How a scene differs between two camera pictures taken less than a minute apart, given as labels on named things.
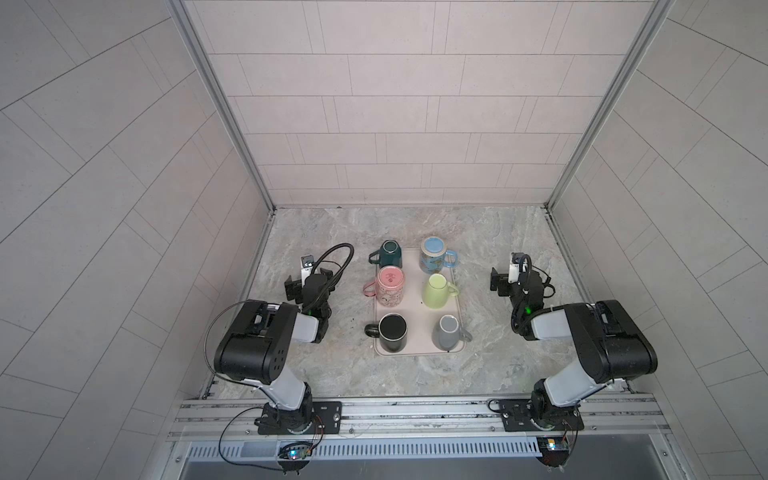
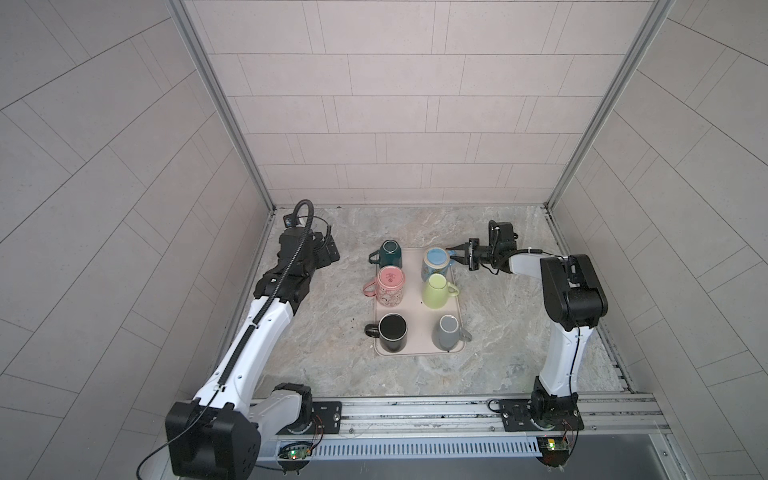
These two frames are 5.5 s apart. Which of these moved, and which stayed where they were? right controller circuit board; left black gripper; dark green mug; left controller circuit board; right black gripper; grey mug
Moved: left black gripper; right black gripper
Stayed: left controller circuit board; grey mug; dark green mug; right controller circuit board
